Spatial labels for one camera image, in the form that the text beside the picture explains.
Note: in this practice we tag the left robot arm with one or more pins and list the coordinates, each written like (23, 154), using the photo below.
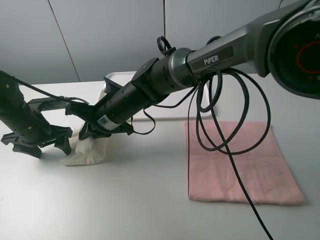
(9, 90)

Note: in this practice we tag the pink towel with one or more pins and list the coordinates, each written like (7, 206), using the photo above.
(263, 171)

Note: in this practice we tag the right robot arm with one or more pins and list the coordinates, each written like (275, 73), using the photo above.
(284, 43)

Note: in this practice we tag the white rectangular plastic tray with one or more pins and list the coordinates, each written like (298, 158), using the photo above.
(178, 113)

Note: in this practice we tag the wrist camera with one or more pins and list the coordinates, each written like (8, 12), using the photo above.
(49, 103)
(110, 87)

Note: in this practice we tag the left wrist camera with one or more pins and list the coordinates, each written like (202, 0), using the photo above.
(49, 103)

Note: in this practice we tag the cream white towel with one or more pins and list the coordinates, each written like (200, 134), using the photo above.
(85, 152)

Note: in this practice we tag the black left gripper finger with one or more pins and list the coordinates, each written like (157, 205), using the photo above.
(63, 144)
(34, 151)

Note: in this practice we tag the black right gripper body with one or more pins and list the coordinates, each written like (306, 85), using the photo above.
(109, 115)

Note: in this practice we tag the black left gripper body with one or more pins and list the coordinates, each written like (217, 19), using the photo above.
(29, 127)

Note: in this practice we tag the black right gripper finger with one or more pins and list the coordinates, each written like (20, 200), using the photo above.
(99, 135)
(87, 131)

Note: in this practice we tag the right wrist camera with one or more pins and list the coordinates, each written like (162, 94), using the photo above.
(110, 87)

